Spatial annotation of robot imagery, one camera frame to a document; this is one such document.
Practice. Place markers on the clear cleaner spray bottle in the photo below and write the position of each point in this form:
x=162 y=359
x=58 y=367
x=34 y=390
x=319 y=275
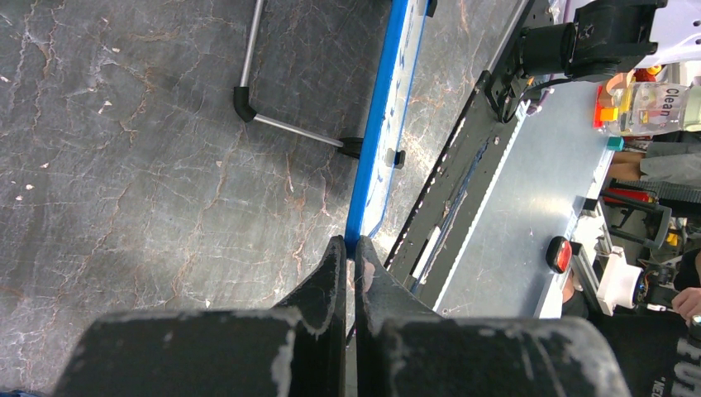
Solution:
x=651 y=109

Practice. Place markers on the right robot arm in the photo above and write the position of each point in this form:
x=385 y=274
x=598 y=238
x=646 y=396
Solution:
x=604 y=38

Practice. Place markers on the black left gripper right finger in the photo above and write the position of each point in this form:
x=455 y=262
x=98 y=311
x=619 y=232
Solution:
x=405 y=348

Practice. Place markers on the bystander hand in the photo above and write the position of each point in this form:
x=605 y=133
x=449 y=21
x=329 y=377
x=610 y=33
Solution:
x=687 y=303

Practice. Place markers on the bystander grey shorts leg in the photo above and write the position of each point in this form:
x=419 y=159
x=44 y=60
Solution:
x=663 y=162

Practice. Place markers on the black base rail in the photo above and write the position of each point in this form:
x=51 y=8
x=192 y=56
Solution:
x=443 y=186

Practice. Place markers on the black whiteboard foot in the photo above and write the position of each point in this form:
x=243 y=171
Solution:
x=395 y=159
x=431 y=8

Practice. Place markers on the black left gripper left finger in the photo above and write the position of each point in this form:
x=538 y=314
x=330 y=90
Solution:
x=295 y=348

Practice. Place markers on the blue framed whiteboard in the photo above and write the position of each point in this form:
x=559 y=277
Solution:
x=385 y=121

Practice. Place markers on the red emergency stop button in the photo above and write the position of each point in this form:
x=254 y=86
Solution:
x=558 y=254

